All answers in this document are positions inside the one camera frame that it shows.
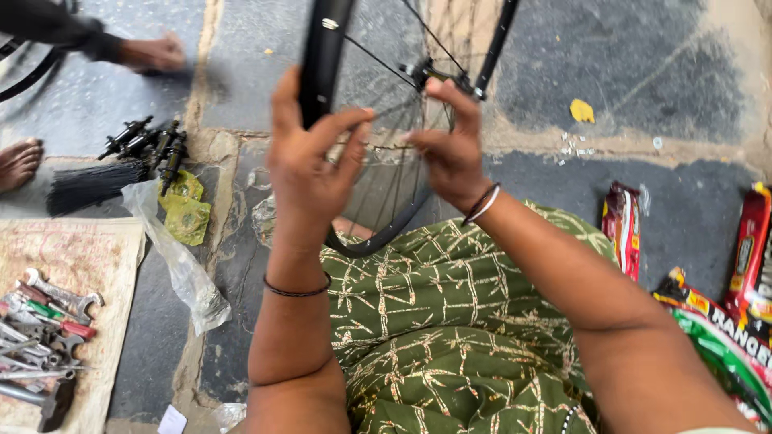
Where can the small clear plastic scrap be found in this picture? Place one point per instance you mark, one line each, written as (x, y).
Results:
(229, 417)

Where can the yellow leaf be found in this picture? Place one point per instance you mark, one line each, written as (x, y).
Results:
(582, 111)

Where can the crumpled clear plastic wrap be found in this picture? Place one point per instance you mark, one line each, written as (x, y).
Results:
(263, 218)

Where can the white paper piece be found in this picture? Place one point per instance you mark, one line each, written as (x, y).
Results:
(172, 421)

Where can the green wrapped tyre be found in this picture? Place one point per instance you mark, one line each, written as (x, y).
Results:
(730, 361)

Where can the small red wrapped tyre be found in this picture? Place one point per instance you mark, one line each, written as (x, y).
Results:
(622, 232)

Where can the black wheel hub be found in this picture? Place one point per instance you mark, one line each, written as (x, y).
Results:
(140, 145)
(173, 161)
(123, 137)
(163, 144)

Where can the person's right hand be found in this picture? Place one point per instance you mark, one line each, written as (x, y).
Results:
(458, 163)

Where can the black bicycle wheel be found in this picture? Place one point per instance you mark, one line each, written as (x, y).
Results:
(322, 54)

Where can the long clear plastic bag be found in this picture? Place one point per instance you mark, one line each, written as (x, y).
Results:
(187, 283)

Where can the black-labelled wrapped tyre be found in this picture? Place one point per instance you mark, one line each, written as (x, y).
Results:
(724, 319)

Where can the bundle of black spokes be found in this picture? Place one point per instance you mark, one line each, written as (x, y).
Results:
(90, 188)

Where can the black bicycle tyre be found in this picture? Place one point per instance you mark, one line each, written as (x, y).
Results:
(36, 75)

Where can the green patterned garment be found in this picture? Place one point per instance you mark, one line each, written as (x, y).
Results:
(446, 313)

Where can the pile of silver wrenches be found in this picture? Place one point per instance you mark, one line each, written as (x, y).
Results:
(30, 349)

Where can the thin black wrist bangle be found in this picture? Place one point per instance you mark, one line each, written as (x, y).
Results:
(295, 293)

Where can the person's left hand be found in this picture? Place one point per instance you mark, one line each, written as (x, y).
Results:
(301, 175)

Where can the green plastic packet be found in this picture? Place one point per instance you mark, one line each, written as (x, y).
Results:
(186, 187)
(188, 220)

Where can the black-headed hammer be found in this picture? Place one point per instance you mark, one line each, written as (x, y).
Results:
(57, 404)

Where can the brown cardboard sheet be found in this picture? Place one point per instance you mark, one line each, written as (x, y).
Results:
(102, 259)

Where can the scatter of small silver nipples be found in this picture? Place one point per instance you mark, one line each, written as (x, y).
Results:
(573, 149)

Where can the silver double-ended spanner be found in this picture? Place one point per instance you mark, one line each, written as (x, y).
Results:
(63, 290)

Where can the long red wrapped tyre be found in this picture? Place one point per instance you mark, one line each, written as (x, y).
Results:
(748, 253)

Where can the black thread wrist bangle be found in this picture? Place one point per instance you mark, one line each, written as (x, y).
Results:
(477, 205)

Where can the white wrist bangle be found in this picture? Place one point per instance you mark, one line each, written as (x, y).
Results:
(488, 205)

